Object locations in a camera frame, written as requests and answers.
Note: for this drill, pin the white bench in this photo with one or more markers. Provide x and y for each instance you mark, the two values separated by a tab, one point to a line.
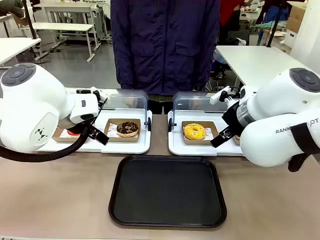
62	27

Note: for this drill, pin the brown cardboard donut tray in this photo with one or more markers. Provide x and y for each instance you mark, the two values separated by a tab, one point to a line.
132	139
58	136
200	142
237	141

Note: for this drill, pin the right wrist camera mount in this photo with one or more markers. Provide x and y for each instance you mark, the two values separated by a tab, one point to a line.
216	98

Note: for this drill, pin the red glazed donut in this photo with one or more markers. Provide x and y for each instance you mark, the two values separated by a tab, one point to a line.
73	134

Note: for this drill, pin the black serving tray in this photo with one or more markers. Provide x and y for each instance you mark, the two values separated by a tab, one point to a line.
167	190

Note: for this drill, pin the person in navy jacket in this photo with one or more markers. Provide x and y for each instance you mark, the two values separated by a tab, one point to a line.
162	45

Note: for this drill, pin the chocolate sprinkled donut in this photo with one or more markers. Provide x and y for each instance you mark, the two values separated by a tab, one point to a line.
128	128

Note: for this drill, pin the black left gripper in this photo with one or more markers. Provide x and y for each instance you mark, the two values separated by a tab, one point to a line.
75	127

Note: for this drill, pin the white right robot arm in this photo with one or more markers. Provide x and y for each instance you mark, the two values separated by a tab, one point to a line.
270	140

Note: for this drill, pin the person's left hand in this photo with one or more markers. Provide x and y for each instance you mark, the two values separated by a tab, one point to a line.
198	88

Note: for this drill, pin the brown cardboard box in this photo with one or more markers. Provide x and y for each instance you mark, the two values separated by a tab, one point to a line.
296	15

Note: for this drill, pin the black pole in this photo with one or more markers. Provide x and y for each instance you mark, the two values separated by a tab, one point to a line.
273	25
29	20

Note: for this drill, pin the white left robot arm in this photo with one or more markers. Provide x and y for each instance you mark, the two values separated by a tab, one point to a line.
30	100

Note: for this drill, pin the clear display case lid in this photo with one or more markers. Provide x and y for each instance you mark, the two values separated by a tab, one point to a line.
195	101
130	100

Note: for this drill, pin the white workbench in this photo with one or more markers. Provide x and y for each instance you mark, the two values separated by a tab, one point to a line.
67	6

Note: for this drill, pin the white storage box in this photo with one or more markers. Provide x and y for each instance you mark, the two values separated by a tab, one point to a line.
291	36

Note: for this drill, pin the person in red top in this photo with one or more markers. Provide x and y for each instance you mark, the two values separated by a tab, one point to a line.
232	15

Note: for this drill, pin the green cloth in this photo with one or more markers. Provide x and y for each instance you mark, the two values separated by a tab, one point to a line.
270	25

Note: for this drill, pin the olive green garment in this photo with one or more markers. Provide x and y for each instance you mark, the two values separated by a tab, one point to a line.
10	6

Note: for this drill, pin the large white table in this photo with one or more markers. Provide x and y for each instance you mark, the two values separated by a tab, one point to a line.
255	60

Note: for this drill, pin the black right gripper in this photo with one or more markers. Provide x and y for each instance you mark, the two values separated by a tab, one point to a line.
232	118

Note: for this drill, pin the white display case base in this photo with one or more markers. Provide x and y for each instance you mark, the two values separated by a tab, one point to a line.
125	147
180	148

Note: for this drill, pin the yellow glazed donut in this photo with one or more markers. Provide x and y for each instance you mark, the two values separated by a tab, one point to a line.
194	131

